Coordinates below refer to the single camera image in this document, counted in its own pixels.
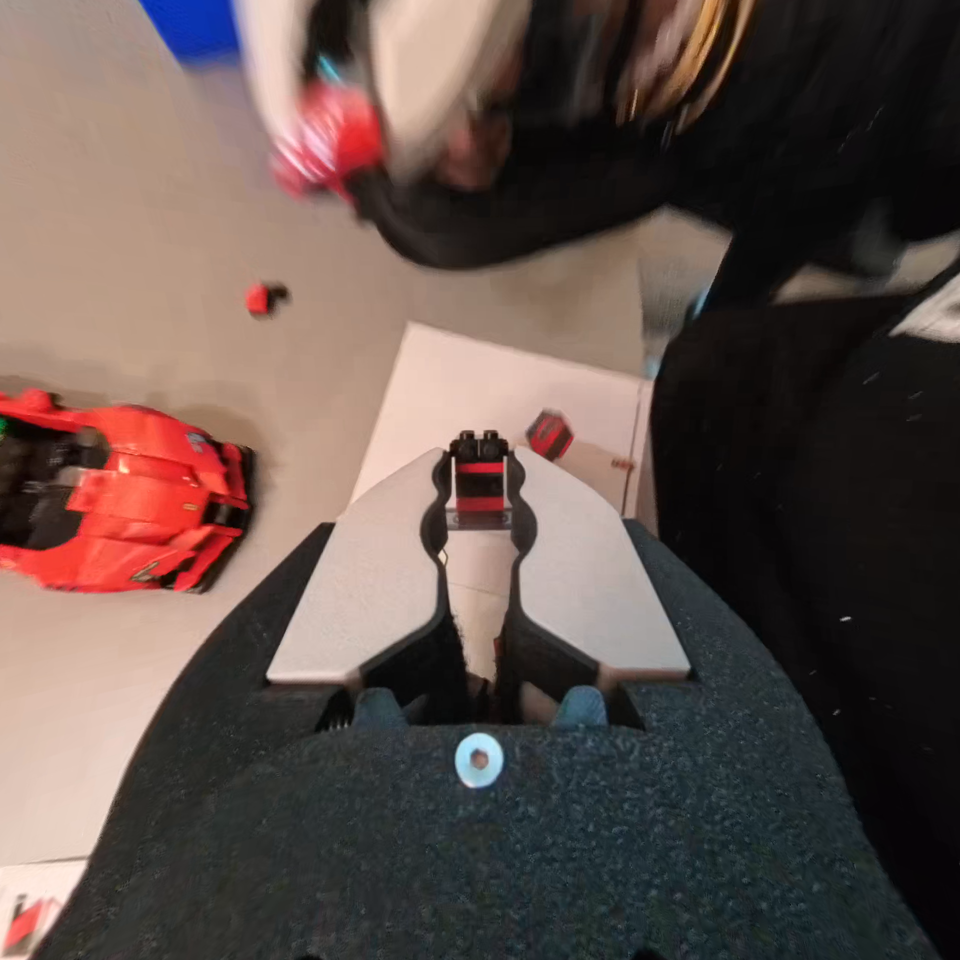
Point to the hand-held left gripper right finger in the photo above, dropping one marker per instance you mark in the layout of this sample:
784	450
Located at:
600	600

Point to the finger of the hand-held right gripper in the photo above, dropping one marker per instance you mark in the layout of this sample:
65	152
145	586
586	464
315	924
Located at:
278	60
443	68

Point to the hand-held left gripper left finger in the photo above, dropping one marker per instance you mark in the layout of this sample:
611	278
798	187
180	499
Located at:
360	600

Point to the blue plastic bin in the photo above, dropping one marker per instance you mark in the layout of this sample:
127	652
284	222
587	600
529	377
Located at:
188	23

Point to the black red lego block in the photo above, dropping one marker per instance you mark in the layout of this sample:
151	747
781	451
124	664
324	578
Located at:
330	143

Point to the red black green lego assembly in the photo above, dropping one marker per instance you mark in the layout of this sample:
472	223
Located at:
480	480

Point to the small red lego piece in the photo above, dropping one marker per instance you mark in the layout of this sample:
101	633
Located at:
258	299

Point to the red lego car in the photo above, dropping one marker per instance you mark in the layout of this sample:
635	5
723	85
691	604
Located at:
135	480

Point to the person's right forearm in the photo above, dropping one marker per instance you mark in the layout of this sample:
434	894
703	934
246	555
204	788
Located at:
675	180

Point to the lego instruction booklet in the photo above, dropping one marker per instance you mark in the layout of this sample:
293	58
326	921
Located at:
450	375

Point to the white sticker sheet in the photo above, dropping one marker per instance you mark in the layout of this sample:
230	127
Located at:
30	900

